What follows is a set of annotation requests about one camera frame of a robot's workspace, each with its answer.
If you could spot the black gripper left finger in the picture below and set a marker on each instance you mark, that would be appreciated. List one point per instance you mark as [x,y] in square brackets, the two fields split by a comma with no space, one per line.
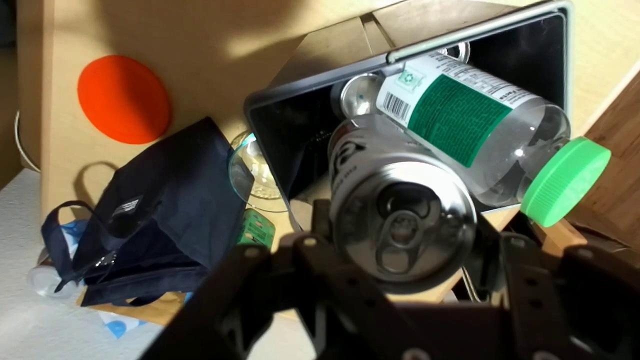
[252,307]

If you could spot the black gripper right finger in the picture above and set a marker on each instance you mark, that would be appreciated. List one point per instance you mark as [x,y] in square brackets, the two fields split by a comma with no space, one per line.
[566,301]

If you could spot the clear plastic bottle green cap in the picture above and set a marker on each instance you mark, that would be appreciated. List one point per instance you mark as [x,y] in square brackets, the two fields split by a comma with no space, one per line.
[467,120]

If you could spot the grey plastic trash bin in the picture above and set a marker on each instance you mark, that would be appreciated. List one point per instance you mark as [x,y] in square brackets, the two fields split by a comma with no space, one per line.
[293,141]

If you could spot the green packet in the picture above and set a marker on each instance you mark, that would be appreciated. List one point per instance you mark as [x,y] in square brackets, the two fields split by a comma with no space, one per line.
[257,230]

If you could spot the navy blue bag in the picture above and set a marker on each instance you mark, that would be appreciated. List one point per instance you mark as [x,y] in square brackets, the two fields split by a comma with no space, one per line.
[167,213]

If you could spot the orange round disc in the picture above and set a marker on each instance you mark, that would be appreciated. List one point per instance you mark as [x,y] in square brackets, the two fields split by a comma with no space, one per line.
[123,101]

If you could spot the light wooden table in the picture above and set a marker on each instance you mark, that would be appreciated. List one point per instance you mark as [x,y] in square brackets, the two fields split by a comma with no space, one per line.
[201,53]

